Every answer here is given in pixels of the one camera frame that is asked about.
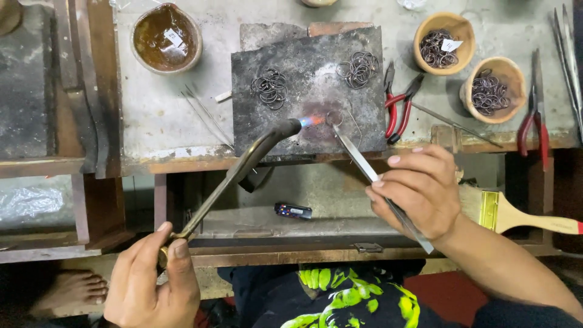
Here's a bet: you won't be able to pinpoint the person's right hand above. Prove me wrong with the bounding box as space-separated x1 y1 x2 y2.
364 145 462 242

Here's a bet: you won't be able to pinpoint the person's left hand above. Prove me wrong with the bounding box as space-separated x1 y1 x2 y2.
104 222 201 328

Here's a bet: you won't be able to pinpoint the long steel tweezers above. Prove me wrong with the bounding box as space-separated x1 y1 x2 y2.
332 124 435 255

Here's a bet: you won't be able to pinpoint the brass blowtorch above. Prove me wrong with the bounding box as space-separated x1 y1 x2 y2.
157 118 303 270

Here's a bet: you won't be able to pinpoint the person's bare foot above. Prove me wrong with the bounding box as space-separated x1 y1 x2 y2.
28 269 109 318

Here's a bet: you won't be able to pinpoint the thin steel rod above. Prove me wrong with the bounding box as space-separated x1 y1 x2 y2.
411 101 503 149

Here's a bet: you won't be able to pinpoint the heap of rings in cup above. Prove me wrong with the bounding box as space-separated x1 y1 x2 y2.
419 29 460 69
471 69 511 117

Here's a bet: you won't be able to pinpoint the wooden bench drawer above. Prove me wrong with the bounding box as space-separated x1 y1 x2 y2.
154 152 554 267

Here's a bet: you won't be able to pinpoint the dark blue lighter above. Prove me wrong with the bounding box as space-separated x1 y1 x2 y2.
274 202 313 220

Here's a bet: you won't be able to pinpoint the dark trousers with green print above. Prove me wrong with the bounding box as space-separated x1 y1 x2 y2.
218 260 583 328

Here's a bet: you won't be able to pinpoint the clear plastic sheet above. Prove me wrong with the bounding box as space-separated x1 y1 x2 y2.
0 175 76 228

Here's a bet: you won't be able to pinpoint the clay cup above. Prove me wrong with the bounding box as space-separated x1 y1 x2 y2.
459 56 527 125
413 12 476 76

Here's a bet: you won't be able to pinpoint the dark charred soldering block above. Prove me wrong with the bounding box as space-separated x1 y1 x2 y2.
231 26 387 158

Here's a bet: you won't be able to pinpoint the reddish brick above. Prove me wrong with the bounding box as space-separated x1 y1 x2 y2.
307 21 374 38

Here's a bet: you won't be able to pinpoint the pair of slim steel tweezers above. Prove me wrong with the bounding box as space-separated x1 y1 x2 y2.
549 4 583 144

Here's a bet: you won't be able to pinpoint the dark stone slab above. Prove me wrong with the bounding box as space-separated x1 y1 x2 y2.
0 5 57 159

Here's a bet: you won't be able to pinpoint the brown glazed bowl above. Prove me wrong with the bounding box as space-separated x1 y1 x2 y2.
130 3 204 75

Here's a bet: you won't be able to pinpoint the red-handled pliers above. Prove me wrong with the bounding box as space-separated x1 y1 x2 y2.
385 73 425 145
384 60 398 139
517 48 550 172

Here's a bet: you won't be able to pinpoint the wooden-handled paint brush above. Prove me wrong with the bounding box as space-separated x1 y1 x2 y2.
458 182 583 236

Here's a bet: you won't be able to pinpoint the thin solder wire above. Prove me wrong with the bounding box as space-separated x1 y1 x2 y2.
347 109 363 150

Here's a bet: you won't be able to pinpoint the pile of dark wire rings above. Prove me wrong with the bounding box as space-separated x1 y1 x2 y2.
250 68 289 111
336 50 381 89

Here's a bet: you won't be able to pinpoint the bundle of thin steel wires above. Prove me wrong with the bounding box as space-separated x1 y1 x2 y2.
180 84 235 150

